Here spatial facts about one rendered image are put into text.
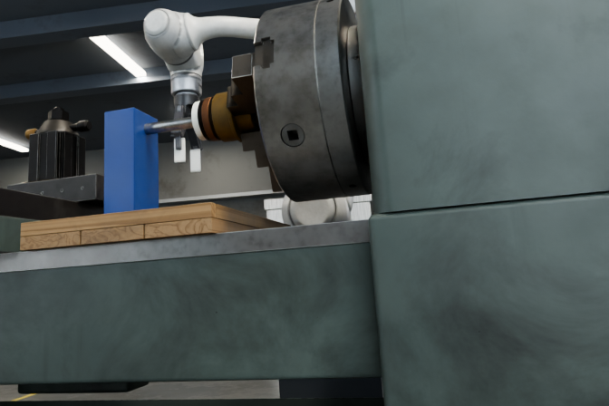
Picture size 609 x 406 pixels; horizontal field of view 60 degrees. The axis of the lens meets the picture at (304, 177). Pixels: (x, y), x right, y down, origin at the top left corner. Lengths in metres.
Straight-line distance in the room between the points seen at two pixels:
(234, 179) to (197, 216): 8.91
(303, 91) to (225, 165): 9.01
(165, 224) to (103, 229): 0.09
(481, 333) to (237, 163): 9.15
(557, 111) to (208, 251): 0.45
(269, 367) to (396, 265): 0.21
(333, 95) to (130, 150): 0.39
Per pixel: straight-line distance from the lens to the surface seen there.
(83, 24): 5.69
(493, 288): 0.59
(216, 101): 0.90
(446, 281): 0.59
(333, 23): 0.76
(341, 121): 0.72
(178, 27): 1.46
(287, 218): 1.21
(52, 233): 0.83
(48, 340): 0.85
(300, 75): 0.73
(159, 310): 0.75
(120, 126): 0.97
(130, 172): 0.94
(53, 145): 1.15
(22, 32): 6.00
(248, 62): 0.79
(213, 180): 9.72
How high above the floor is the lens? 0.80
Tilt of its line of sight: 11 degrees up
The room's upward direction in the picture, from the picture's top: 4 degrees counter-clockwise
